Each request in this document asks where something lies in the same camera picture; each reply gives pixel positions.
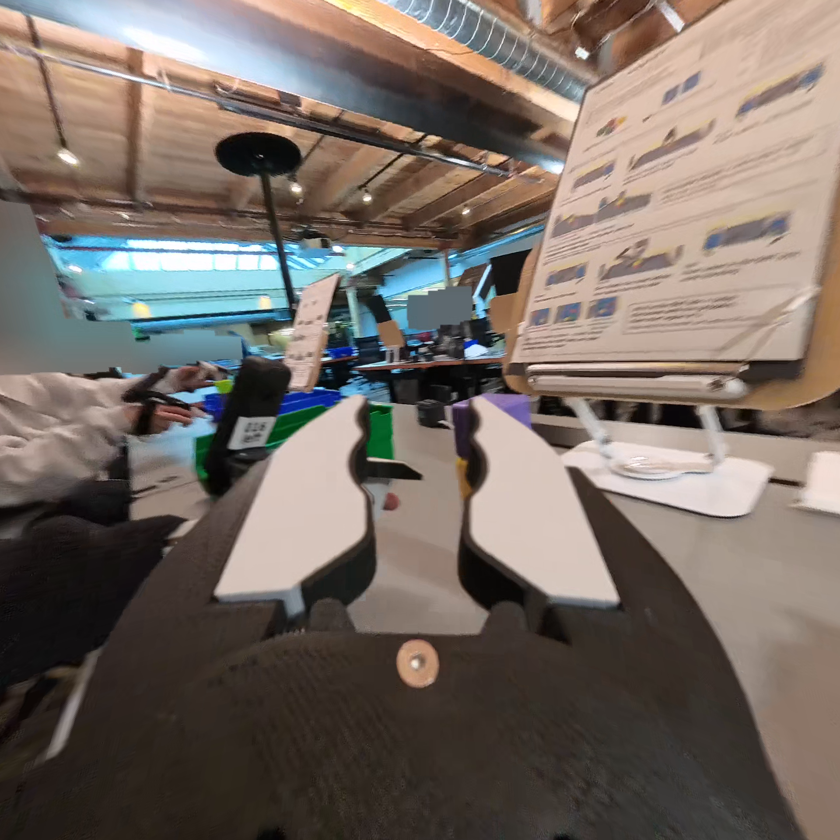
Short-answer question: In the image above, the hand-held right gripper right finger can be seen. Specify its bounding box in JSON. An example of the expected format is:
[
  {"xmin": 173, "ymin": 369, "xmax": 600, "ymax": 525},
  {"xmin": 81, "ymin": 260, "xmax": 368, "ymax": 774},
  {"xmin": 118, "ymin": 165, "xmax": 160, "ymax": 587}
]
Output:
[{"xmin": 459, "ymin": 395, "xmax": 621, "ymax": 608}]

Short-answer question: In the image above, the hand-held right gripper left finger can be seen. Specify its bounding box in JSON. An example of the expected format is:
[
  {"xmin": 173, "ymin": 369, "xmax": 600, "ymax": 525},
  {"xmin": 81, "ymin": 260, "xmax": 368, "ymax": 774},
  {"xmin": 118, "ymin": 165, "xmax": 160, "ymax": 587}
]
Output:
[{"xmin": 213, "ymin": 395, "xmax": 377, "ymax": 618}]

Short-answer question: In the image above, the green plastic bin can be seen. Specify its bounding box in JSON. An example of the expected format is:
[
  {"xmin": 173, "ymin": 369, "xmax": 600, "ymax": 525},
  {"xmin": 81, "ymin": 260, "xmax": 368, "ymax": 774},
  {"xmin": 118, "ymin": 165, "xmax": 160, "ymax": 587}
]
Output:
[{"xmin": 193, "ymin": 402, "xmax": 395, "ymax": 475}]

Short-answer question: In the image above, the purple magnetic cube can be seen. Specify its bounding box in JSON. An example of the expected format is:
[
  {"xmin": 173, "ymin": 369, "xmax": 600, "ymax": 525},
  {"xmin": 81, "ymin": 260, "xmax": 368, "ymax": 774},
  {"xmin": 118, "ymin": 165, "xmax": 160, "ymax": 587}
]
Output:
[{"xmin": 453, "ymin": 392, "xmax": 532, "ymax": 460}]

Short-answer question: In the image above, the person's left forearm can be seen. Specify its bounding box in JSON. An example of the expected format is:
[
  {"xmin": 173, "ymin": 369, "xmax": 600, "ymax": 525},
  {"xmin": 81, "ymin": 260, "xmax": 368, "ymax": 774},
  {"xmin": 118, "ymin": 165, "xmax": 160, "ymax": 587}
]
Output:
[{"xmin": 0, "ymin": 479, "xmax": 191, "ymax": 683}]

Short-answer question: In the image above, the blue plastic bin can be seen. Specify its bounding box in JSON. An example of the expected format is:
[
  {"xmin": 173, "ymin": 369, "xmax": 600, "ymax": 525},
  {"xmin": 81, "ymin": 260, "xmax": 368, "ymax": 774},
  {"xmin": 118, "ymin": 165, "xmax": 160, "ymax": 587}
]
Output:
[{"xmin": 205, "ymin": 387, "xmax": 342, "ymax": 421}]

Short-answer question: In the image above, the tall instruction board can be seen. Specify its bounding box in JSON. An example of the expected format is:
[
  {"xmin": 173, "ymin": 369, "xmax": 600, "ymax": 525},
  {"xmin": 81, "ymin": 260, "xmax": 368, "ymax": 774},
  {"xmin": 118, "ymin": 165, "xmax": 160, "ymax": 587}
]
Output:
[{"xmin": 285, "ymin": 274, "xmax": 342, "ymax": 391}]

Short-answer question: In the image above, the long wooden desk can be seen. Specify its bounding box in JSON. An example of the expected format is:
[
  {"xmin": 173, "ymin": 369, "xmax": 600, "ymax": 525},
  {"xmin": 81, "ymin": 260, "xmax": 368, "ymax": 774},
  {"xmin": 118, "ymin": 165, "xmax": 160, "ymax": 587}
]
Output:
[{"xmin": 354, "ymin": 354, "xmax": 506, "ymax": 368}]

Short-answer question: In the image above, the instruction sheet on stand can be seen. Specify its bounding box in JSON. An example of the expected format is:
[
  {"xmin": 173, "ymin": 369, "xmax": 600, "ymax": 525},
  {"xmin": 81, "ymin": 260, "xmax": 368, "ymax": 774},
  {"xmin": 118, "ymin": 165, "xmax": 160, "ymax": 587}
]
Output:
[{"xmin": 504, "ymin": 0, "xmax": 840, "ymax": 411}]

